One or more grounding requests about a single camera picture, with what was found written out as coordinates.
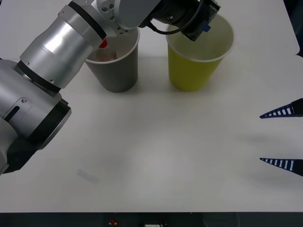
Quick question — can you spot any yellow-green plastic waste bin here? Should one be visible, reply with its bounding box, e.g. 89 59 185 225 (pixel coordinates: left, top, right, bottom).
165 14 236 92

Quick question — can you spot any grey plastic waste bin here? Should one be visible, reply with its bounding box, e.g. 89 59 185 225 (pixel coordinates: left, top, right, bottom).
85 26 141 94

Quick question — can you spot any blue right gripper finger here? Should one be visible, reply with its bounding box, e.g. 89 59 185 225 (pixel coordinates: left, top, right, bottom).
259 157 303 177
258 97 303 119

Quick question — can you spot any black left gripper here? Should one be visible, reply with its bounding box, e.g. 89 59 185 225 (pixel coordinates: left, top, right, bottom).
183 0 214 42

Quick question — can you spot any plastic bottle with red cap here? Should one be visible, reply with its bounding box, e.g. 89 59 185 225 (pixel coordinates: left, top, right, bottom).
93 39 119 63

